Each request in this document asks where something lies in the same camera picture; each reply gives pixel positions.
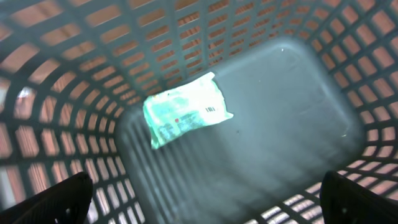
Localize mint green wipes packet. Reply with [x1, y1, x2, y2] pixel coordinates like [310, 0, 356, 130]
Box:
[142, 72, 233, 149]

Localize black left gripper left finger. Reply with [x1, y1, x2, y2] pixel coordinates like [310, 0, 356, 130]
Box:
[1, 172, 93, 224]

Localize grey plastic mesh basket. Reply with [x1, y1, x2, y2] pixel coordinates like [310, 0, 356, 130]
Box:
[1, 0, 397, 223]

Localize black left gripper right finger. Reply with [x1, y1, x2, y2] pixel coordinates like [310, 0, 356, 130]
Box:
[320, 171, 397, 224]

